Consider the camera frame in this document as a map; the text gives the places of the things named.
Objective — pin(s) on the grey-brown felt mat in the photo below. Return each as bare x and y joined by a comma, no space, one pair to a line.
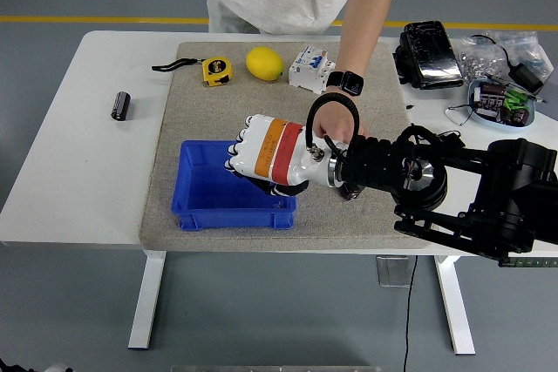
209,102

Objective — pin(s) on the capacitor board pack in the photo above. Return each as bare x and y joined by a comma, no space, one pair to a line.
488,108

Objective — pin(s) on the yellow tape measure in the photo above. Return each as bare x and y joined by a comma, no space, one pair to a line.
216,71

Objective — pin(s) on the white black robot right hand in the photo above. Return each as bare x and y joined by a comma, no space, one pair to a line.
279,150

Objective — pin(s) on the table control panel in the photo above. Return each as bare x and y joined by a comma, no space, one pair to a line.
536,262

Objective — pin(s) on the black smart watch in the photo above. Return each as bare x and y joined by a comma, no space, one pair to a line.
351,83

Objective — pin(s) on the black white robot left hand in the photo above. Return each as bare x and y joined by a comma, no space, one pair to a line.
59,367

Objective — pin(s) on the blue plastic box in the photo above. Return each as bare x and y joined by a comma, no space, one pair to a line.
196,215

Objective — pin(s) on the white circuit breaker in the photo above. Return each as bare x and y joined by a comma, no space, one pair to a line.
307,71

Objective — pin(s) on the person's left forearm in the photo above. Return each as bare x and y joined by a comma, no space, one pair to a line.
359,32

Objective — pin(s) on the green connector pieces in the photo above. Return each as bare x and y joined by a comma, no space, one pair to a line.
515,99

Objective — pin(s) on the black cylindrical battery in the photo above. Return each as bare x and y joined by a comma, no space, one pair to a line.
120,106

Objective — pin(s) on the thin black pen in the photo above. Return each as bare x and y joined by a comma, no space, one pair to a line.
537,98

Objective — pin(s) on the clear bag of screws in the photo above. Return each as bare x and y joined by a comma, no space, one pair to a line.
475,62

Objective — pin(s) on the dark capacitor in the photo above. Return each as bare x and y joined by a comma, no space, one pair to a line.
514,117

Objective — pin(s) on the grey metal floor plate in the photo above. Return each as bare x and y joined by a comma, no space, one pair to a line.
392,272

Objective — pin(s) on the white metal table leg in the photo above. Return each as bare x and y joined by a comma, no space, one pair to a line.
455,302
146,302

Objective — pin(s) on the brown capacitor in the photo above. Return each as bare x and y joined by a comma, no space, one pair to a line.
493,91

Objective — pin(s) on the black glossy device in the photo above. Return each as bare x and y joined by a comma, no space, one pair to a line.
436,54

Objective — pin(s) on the light blue tray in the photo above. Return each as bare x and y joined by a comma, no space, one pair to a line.
501,127

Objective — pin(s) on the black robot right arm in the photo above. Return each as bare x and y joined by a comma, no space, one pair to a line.
375,163

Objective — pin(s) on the yellow lemon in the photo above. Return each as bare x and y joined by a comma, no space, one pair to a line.
264,63

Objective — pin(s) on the person's left hand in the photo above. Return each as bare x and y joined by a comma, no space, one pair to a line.
335,121

